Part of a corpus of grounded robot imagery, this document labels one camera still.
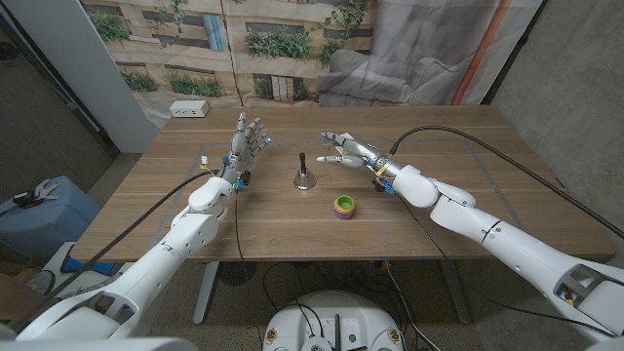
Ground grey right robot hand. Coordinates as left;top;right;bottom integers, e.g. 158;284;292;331
316;130;406;184

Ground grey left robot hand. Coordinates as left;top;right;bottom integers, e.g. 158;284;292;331
221;110;272;184

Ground silver bell with black handle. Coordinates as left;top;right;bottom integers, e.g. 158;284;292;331
292;152;318;191

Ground colourful stacked toy cups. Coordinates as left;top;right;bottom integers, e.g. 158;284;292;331
333;195;357;221

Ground black and grey hand tool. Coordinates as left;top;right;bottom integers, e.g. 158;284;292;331
12;178;60;209

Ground white power strip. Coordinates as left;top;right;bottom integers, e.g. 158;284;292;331
169;99;211;119

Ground printed fabric backdrop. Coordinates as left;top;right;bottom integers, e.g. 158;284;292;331
80;0;545;129

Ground black round floor object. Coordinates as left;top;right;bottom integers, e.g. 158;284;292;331
218;261;258;287

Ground white table leg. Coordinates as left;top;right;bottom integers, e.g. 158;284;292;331
440;259;472;326
192;261;220;327

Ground white robot torso base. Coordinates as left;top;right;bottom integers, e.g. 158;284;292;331
261;291;406;351

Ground blue plastic case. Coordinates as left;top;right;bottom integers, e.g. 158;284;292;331
0;175;102;259

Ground white and blue floor device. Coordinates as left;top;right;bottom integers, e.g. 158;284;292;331
37;242;123;294

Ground thin black left wrist cable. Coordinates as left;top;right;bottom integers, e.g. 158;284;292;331
233;189;251;275

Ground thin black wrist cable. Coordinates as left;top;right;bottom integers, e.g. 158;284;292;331
397;194;618;338
233;189;251;275

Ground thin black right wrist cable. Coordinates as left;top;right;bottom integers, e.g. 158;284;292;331
397;194;618;338

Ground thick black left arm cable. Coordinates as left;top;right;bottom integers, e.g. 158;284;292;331
9;169;220;332

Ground white floor cable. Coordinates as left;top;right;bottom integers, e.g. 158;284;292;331
383;260;431;351

